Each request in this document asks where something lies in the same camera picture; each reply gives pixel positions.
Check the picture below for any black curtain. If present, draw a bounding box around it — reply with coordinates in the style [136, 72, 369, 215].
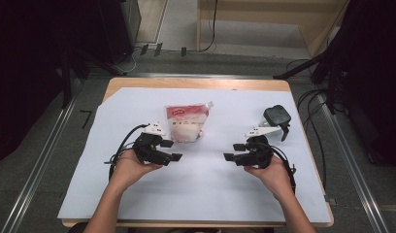
[328, 0, 396, 171]
[0, 0, 71, 168]

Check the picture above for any black hanging cable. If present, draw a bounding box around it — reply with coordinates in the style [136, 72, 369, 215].
[200, 0, 219, 53]

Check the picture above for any person's right hand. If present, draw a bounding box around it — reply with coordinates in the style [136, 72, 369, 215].
[244, 155, 295, 199]

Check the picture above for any red and white powder pouch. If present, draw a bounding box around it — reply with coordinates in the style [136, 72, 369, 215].
[164, 100, 215, 144]

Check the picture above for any black stand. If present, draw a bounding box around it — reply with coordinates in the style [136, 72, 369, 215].
[58, 45, 127, 110]
[273, 32, 352, 115]

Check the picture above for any left hand-held gripper cable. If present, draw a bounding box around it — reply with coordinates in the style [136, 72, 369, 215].
[103, 123, 149, 181]

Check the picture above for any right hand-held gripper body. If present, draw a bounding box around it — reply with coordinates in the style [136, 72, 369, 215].
[243, 125, 282, 170]

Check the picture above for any black floor cable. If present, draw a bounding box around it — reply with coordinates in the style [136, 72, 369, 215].
[296, 88, 330, 192]

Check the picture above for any dark cabinet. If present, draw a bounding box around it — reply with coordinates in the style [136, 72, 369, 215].
[97, 0, 143, 65]

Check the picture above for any white table cover sheet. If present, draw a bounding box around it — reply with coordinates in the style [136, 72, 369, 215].
[56, 86, 332, 224]

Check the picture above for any person's left hand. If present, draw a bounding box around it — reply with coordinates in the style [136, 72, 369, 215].
[112, 149, 164, 192]

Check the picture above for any hand-held gripper cable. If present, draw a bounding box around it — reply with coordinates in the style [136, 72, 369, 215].
[103, 123, 149, 181]
[270, 145, 298, 196]

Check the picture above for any metal floor rail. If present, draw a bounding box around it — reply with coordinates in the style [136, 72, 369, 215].
[1, 79, 85, 233]
[315, 93, 390, 233]

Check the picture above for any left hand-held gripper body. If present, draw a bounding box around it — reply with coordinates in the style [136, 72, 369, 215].
[132, 121, 170, 165]

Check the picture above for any right hand-held gripper cable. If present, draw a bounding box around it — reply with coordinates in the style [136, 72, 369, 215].
[270, 145, 298, 196]

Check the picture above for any wooden shelf unit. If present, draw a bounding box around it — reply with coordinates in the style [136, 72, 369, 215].
[195, 0, 350, 58]

